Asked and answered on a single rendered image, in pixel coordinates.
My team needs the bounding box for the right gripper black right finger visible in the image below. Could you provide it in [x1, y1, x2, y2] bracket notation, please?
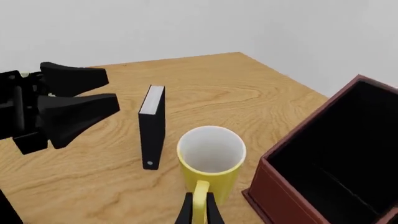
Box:
[206, 192, 226, 224]

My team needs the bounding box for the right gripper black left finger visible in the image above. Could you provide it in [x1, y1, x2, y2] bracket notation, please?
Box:
[174, 192, 195, 224]

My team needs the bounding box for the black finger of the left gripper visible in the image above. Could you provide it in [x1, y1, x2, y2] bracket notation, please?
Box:
[37, 93, 121, 150]
[40, 61, 110, 99]

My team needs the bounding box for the yellow and white mug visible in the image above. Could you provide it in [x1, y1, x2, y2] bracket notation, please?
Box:
[176, 125, 248, 224]

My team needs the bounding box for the red-brown desk caddy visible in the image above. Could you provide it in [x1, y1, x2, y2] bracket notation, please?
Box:
[241, 73, 398, 224]

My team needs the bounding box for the black book with white pages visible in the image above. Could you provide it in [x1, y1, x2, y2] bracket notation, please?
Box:
[138, 84, 166, 171]

